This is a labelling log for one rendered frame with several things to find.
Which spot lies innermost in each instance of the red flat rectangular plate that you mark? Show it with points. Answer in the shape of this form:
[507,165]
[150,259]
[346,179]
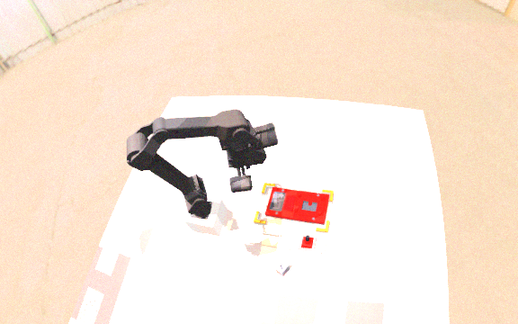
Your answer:
[297,206]

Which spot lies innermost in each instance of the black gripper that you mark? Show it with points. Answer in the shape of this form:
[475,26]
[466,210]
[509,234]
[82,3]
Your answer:
[240,183]

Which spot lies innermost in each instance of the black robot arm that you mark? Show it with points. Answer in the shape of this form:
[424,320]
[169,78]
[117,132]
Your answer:
[236,135]

